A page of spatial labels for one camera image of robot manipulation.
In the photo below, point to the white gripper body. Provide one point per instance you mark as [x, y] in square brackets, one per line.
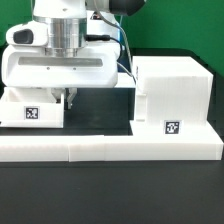
[29, 67]

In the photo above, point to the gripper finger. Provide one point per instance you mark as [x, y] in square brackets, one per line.
[57, 94]
[71, 93]

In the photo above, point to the white front drawer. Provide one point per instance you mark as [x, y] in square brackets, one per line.
[30, 108]

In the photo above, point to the white drawer cabinet box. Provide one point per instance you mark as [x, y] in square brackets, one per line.
[172, 94]

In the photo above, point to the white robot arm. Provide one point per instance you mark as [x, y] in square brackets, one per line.
[54, 51]

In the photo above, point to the white marker tag sheet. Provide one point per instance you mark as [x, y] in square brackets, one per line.
[125, 81]

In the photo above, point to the white L-shaped fence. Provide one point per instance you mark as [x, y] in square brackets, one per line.
[202, 145]

